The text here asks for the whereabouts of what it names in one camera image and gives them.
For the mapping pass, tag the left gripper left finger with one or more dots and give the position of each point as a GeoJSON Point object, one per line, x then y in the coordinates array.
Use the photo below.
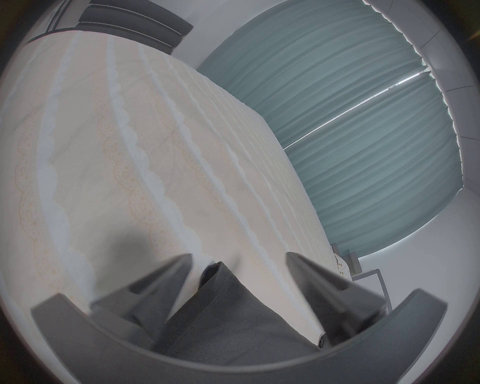
{"type": "Point", "coordinates": [150, 303]}

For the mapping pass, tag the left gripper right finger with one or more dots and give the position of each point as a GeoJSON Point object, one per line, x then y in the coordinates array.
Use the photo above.
{"type": "Point", "coordinates": [330, 300]}

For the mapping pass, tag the black T-shirt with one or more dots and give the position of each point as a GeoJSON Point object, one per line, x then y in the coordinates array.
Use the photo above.
{"type": "Point", "coordinates": [232, 322]}

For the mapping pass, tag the bed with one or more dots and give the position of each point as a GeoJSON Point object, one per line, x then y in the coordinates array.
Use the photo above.
{"type": "Point", "coordinates": [131, 150]}

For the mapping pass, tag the white printed pillow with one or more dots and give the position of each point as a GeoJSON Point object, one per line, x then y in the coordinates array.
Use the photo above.
{"type": "Point", "coordinates": [341, 266]}

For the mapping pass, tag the grey bedside table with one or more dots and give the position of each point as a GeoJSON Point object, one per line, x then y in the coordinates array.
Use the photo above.
{"type": "Point", "coordinates": [353, 264]}

